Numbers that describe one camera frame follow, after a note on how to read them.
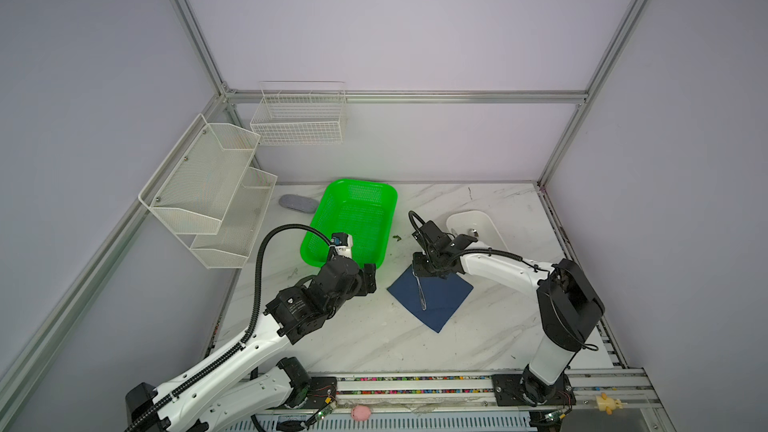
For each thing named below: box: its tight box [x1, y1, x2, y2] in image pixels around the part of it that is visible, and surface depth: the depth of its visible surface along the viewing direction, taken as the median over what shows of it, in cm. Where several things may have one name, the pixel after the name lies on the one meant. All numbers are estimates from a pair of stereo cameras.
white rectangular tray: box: [446, 210, 510, 252], surface depth 106 cm
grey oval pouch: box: [279, 194, 319, 213], surface depth 113 cm
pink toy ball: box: [351, 405, 371, 422], surface depth 72 cm
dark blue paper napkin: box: [386, 265, 474, 333], surface depth 92 cm
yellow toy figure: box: [594, 392, 627, 415], surface depth 70 cm
